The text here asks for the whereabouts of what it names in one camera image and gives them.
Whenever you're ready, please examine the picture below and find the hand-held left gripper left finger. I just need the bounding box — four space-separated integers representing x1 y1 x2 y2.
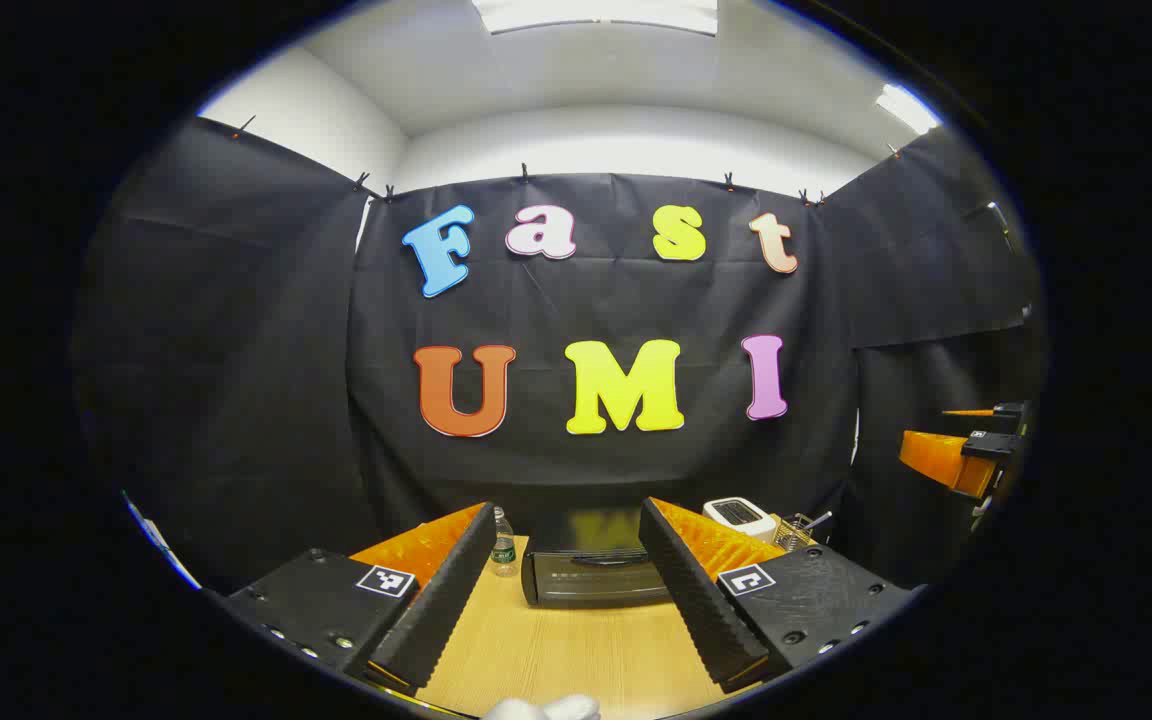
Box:
221 502 499 696

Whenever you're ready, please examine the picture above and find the black backdrop cloth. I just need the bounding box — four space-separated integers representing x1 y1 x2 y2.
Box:
71 115 1047 601

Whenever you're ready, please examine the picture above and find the wire metal utensil holder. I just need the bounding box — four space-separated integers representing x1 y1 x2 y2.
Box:
774 510 834 554

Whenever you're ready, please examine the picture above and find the small ceiling light panel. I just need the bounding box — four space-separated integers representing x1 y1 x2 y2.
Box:
874 83 940 136

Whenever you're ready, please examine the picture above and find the white toaster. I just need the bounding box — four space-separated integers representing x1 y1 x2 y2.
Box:
702 496 779 546

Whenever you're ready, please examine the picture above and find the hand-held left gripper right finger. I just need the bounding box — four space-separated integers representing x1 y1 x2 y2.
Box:
638 497 922 694

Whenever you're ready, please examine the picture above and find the large ceiling light panel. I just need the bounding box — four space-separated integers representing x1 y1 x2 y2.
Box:
471 0 719 37

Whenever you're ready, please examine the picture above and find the black electric oven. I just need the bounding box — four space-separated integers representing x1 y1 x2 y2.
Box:
521 505 672 608

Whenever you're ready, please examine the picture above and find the clear plastic water bottle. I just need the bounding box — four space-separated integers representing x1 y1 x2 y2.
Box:
491 506 519 578

